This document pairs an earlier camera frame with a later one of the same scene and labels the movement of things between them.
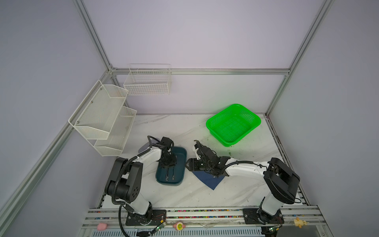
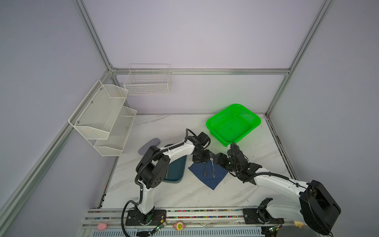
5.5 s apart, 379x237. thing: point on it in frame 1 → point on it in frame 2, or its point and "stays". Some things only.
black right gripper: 191,164 → 220,159
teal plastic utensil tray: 173,175 stays
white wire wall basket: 148,79 stays
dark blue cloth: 207,178 stays
